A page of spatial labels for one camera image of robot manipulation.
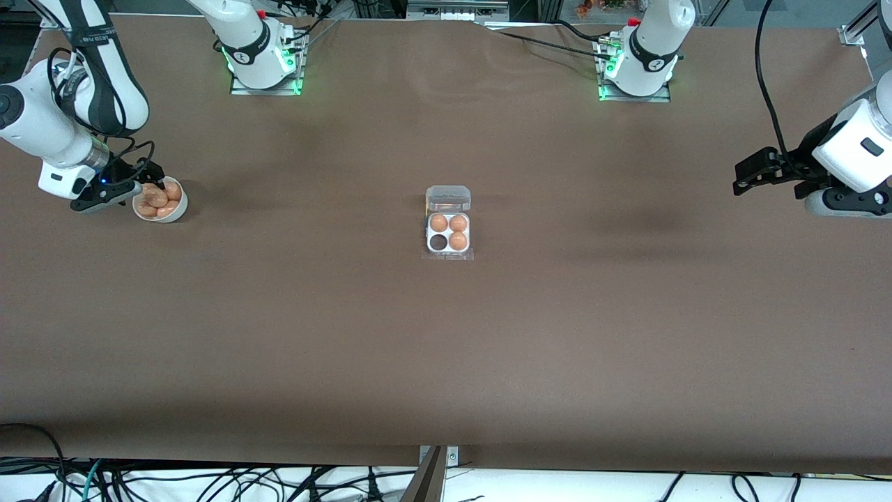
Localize black looped floor cable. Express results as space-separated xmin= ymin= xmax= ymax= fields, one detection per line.
xmin=0 ymin=423 xmax=68 ymax=502

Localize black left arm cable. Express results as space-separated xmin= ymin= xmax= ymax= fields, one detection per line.
xmin=755 ymin=0 xmax=797 ymax=172

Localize clear plastic box lid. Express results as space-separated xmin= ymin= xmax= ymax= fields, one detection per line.
xmin=425 ymin=185 xmax=472 ymax=213

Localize aluminium frame corner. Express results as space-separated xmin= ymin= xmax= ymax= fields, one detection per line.
xmin=838 ymin=0 xmax=892 ymax=48

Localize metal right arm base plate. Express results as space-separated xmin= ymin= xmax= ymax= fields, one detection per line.
xmin=230 ymin=35 xmax=305 ymax=96

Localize white round bowl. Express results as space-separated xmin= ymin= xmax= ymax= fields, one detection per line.
xmin=132 ymin=176 xmax=189 ymax=224

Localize grey background device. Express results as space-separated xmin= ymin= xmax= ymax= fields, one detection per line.
xmin=406 ymin=0 xmax=509 ymax=22

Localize orange background items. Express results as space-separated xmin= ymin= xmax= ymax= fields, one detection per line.
xmin=574 ymin=0 xmax=628 ymax=19

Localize thick black table cable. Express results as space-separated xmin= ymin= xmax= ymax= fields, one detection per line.
xmin=554 ymin=20 xmax=608 ymax=43

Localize small metal bracket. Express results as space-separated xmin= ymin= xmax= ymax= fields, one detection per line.
xmin=418 ymin=445 xmax=459 ymax=468

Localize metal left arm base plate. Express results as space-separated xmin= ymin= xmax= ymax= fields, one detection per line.
xmin=597 ymin=35 xmax=672 ymax=103

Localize thin black table cable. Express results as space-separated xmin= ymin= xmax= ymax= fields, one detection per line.
xmin=481 ymin=22 xmax=606 ymax=56

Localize teal floor cable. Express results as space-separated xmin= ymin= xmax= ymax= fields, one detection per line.
xmin=81 ymin=459 xmax=107 ymax=502

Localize clear plastic egg carton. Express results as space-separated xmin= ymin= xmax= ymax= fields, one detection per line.
xmin=425 ymin=211 xmax=472 ymax=254

